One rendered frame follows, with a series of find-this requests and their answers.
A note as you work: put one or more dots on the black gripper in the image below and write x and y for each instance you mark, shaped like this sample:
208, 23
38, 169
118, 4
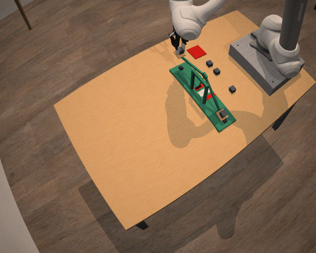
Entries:
175, 41

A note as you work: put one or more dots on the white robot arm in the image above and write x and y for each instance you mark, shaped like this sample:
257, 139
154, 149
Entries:
277, 39

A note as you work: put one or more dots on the red flat square plate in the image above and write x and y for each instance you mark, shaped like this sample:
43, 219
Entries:
196, 51

